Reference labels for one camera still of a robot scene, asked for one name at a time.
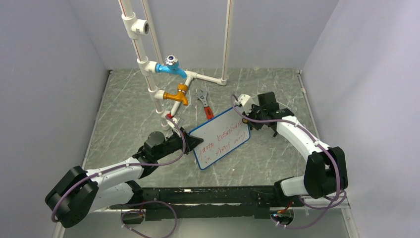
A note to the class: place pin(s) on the red handled adjustable wrench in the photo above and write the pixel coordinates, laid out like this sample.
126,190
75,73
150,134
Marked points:
202,96

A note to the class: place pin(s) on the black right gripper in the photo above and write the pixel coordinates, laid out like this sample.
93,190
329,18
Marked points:
254,108

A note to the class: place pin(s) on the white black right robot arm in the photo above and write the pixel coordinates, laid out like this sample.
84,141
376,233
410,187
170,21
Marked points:
325,171

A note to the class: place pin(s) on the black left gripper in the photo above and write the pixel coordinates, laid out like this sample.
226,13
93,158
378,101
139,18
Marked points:
193,141

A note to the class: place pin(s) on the white PVC pipe frame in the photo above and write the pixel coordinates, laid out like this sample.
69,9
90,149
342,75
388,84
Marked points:
164,102

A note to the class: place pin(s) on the blue framed whiteboard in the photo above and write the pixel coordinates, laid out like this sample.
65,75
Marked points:
221,135

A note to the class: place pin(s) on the black whiteboard stand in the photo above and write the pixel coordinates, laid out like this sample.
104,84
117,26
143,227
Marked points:
276,113

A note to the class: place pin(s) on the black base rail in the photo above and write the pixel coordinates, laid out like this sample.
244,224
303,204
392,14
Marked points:
258,202

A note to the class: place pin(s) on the blue faucet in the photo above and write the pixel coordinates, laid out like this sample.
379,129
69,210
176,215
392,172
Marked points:
171,66

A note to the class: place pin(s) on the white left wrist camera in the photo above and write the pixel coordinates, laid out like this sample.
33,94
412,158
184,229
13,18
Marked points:
174,121

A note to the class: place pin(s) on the orange faucet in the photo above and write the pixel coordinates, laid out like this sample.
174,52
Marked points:
180,95

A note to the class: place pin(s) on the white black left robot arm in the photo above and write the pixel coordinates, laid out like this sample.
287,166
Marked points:
80,192

